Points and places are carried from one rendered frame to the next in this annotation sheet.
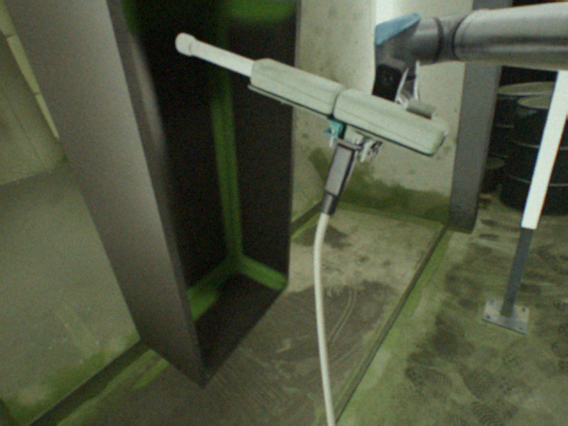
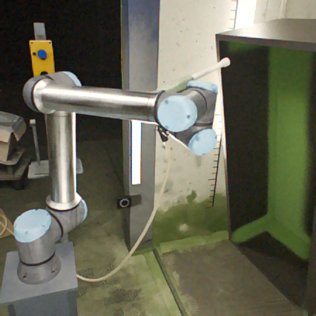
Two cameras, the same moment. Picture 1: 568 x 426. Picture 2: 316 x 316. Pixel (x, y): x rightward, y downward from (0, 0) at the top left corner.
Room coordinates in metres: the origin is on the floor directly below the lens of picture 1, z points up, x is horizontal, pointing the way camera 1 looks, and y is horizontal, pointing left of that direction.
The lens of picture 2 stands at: (1.05, -1.16, 1.69)
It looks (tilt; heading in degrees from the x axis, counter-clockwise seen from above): 25 degrees down; 118
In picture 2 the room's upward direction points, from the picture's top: 2 degrees clockwise
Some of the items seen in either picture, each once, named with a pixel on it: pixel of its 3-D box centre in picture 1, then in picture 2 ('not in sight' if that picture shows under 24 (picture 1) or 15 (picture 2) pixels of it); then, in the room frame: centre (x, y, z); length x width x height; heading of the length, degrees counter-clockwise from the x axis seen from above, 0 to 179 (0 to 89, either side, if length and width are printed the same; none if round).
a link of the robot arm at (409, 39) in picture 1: (400, 49); (199, 102); (0.72, -0.30, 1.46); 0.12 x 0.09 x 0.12; 91
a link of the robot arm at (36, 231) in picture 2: not in sight; (36, 234); (0.10, -0.47, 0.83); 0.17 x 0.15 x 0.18; 91
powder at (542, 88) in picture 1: (529, 90); not in sight; (2.90, -2.45, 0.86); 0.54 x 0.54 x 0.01
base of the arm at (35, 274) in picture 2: not in sight; (38, 259); (0.10, -0.48, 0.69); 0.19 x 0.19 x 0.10
